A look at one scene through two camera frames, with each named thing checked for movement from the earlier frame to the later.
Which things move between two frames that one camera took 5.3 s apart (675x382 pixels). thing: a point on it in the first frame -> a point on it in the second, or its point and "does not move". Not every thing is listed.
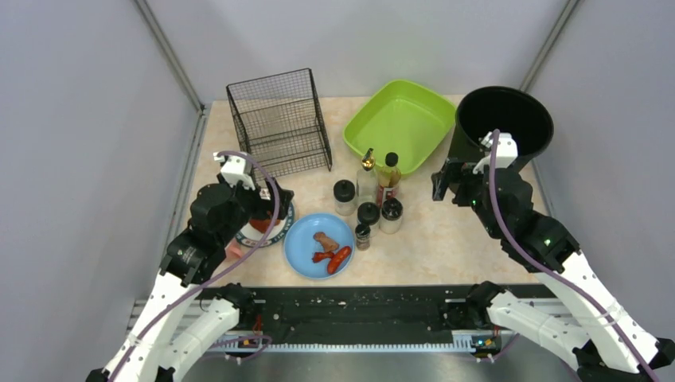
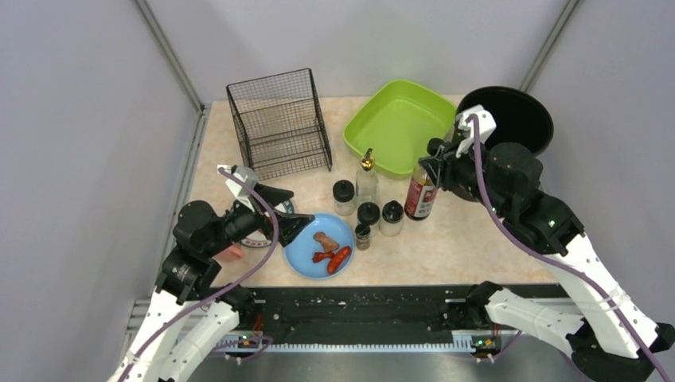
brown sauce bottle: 389,179 -> 421,194
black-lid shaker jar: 390,220 does not move
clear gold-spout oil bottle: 367,179 does not move
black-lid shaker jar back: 345,197 does not move
